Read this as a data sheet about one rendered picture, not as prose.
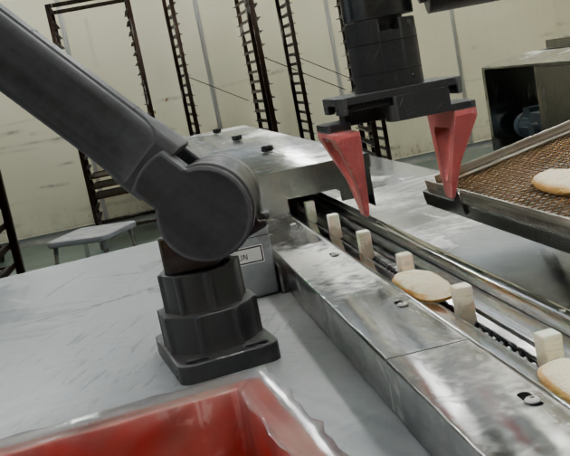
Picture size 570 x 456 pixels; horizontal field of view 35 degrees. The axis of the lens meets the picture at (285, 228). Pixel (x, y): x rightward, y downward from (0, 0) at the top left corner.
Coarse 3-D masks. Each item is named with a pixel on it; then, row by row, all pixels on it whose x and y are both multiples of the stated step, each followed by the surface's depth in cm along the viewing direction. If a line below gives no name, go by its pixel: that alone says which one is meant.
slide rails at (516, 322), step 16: (304, 208) 131; (320, 208) 126; (352, 224) 110; (336, 240) 102; (384, 240) 98; (384, 256) 92; (416, 256) 87; (384, 272) 84; (432, 304) 71; (480, 304) 68; (496, 304) 68; (448, 320) 66; (464, 320) 65; (496, 320) 64; (512, 320) 63; (528, 320) 62; (480, 336) 61; (528, 336) 59; (496, 352) 58; (512, 352) 57; (528, 368) 54
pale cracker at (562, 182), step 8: (536, 176) 86; (544, 176) 84; (552, 176) 83; (560, 176) 82; (568, 176) 81; (536, 184) 84; (544, 184) 82; (552, 184) 81; (560, 184) 80; (568, 184) 79; (552, 192) 81; (560, 192) 79; (568, 192) 78
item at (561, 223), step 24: (528, 144) 102; (552, 144) 100; (480, 168) 101; (528, 168) 94; (552, 168) 90; (432, 192) 99; (480, 192) 91; (504, 192) 88; (528, 192) 85; (528, 216) 76; (552, 216) 71
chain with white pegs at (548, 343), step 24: (312, 216) 122; (336, 216) 108; (360, 240) 94; (384, 264) 91; (408, 264) 80; (456, 288) 67; (456, 312) 68; (552, 336) 53; (528, 360) 59; (552, 360) 53
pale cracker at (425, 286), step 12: (396, 276) 79; (408, 276) 76; (420, 276) 76; (432, 276) 75; (408, 288) 74; (420, 288) 73; (432, 288) 72; (444, 288) 72; (420, 300) 72; (432, 300) 71; (444, 300) 71
